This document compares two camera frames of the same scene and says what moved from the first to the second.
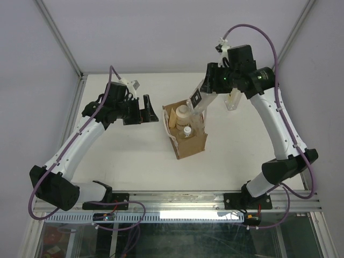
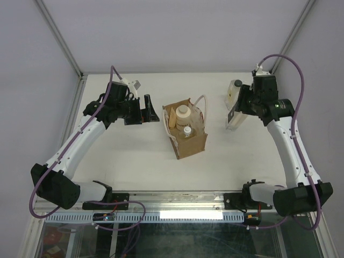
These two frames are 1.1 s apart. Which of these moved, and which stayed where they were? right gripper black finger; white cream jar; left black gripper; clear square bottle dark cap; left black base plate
Moved: right gripper black finger
Stayed: clear square bottle dark cap; white cream jar; left black base plate; left black gripper
